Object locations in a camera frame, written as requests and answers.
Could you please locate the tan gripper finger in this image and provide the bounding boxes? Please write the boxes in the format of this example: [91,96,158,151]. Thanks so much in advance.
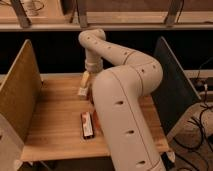
[81,71,90,88]

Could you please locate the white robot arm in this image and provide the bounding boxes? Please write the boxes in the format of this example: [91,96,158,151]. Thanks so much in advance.
[79,29,166,171]

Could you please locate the right dark divider panel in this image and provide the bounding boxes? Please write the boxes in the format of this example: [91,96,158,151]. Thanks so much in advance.
[152,37,201,139]

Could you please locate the white plastic bottle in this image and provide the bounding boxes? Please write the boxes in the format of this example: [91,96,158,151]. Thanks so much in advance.
[78,83,88,99]

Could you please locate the left wooden divider panel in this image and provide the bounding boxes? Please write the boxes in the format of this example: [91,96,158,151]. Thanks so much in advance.
[0,39,42,146]

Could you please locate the orange plastic bowl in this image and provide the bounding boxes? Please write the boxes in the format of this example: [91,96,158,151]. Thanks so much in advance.
[93,110,102,132]

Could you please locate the wooden back shelf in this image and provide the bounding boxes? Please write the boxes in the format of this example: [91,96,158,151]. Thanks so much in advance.
[0,0,213,32]

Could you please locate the black candy bar box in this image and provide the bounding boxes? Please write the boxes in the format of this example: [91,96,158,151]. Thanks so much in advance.
[81,112,94,139]

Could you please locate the black cables on floor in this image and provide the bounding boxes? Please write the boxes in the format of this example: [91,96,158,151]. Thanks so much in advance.
[173,56,213,171]

